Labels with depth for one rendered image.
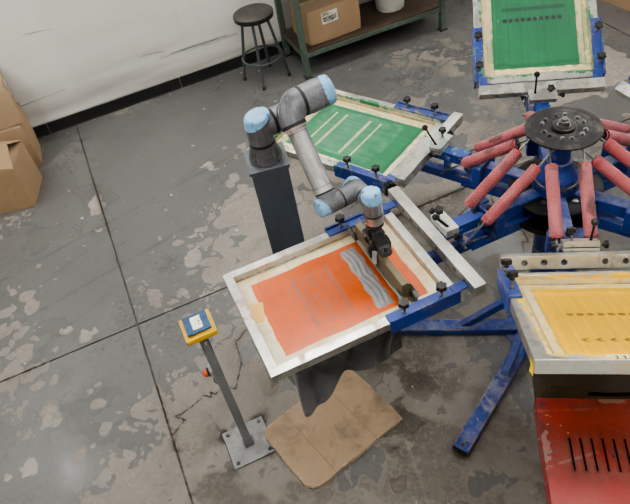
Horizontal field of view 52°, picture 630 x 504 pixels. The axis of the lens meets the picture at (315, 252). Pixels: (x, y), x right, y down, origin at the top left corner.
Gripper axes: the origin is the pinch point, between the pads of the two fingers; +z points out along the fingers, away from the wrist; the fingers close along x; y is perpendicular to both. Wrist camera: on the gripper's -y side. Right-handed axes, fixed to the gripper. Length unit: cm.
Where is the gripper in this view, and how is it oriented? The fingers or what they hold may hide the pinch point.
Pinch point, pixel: (381, 261)
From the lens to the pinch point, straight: 263.6
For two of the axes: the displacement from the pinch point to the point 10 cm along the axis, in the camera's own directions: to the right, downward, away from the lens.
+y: -4.0, -6.0, 7.0
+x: -9.1, 3.8, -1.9
